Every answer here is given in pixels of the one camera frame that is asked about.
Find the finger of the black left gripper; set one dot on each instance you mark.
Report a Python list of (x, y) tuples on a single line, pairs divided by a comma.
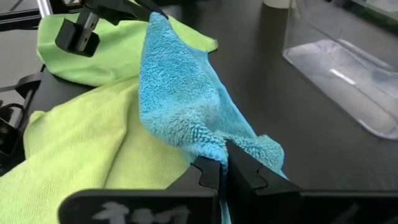
[(152, 7), (77, 34)]

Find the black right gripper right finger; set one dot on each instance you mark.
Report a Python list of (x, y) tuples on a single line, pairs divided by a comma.
[(280, 202)]

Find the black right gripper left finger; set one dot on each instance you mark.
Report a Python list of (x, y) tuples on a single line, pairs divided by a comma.
[(140, 205)]

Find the blue microfiber towel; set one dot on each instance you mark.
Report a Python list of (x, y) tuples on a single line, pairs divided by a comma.
[(180, 93)]

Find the green microfiber towel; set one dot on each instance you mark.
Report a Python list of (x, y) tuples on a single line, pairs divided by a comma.
[(109, 56)]

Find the yellow-green microfiber towel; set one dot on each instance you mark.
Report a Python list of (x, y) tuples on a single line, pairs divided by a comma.
[(77, 140)]

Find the white plant pot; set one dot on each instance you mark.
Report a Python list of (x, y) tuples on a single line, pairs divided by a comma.
[(276, 3)]

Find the clear plastic bin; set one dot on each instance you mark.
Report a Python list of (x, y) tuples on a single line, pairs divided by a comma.
[(342, 62)]

